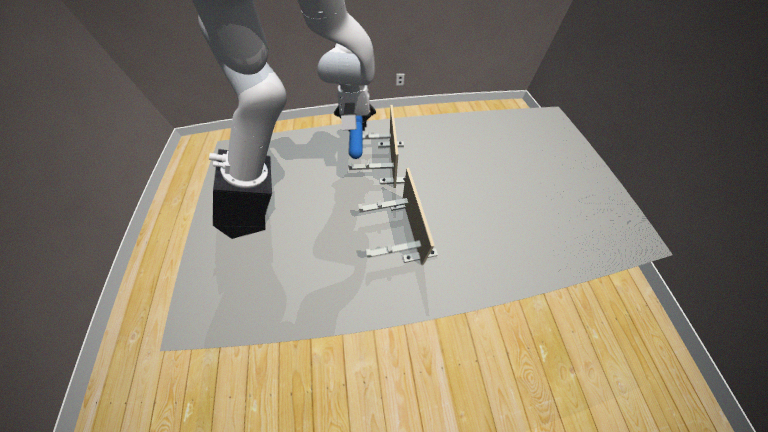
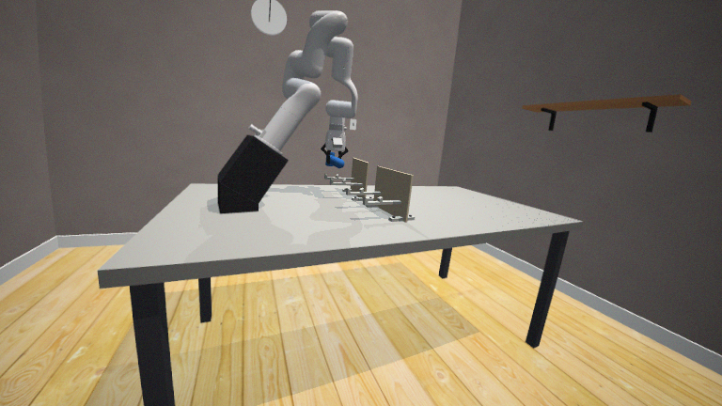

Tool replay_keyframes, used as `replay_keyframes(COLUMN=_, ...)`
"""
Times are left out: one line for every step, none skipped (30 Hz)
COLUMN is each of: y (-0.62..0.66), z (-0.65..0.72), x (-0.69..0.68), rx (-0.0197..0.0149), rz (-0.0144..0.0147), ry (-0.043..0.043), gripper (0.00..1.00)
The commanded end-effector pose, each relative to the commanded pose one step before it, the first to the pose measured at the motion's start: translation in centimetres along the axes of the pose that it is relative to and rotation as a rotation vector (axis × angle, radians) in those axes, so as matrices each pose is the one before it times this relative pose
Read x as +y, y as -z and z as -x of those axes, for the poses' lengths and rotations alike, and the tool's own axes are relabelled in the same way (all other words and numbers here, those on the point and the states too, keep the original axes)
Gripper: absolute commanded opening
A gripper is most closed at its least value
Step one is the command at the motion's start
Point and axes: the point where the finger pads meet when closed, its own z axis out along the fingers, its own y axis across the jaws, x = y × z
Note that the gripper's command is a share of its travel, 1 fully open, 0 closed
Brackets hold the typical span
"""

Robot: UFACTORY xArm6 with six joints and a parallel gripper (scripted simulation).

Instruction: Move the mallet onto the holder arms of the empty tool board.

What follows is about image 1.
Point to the blue cylinder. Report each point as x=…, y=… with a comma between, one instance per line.
x=356, y=140

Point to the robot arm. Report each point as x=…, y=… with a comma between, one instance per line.
x=236, y=35

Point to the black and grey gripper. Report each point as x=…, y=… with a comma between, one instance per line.
x=362, y=104

